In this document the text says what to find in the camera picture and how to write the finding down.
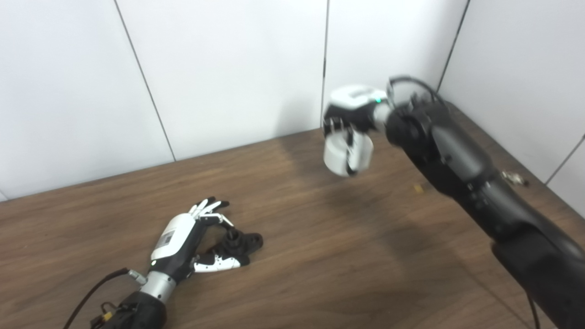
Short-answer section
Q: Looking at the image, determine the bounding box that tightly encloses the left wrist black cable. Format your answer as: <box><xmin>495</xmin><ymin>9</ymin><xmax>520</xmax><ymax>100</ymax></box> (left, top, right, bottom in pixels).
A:
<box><xmin>62</xmin><ymin>268</ymin><xmax>148</xmax><ymax>329</ymax></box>

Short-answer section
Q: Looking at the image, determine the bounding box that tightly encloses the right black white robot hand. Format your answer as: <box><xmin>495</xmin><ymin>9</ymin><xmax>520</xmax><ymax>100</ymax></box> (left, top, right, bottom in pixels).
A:
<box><xmin>322</xmin><ymin>85</ymin><xmax>389</xmax><ymax>176</ymax></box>

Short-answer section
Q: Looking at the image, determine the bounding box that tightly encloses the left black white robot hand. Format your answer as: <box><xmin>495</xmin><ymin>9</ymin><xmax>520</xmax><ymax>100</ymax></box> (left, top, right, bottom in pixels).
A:
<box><xmin>150</xmin><ymin>196</ymin><xmax>251</xmax><ymax>284</ymax></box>

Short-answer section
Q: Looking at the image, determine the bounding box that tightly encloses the black plastic holder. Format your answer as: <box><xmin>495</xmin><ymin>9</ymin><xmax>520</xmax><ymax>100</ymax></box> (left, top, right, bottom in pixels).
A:
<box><xmin>206</xmin><ymin>230</ymin><xmax>264</xmax><ymax>263</ymax></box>

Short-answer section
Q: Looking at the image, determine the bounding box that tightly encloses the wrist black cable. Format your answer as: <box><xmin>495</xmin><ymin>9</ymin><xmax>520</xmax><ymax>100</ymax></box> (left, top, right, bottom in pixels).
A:
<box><xmin>386</xmin><ymin>75</ymin><xmax>540</xmax><ymax>329</ymax></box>
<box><xmin>62</xmin><ymin>268</ymin><xmax>148</xmax><ymax>329</ymax></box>

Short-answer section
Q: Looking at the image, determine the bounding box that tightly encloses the round white plastic piece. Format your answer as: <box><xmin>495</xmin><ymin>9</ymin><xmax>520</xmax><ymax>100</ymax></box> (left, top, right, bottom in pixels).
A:
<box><xmin>323</xmin><ymin>130</ymin><xmax>374</xmax><ymax>177</ymax></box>

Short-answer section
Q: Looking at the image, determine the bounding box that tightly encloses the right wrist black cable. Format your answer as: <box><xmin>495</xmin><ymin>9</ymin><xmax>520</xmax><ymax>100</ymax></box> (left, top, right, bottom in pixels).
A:
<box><xmin>386</xmin><ymin>75</ymin><xmax>540</xmax><ymax>329</ymax></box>

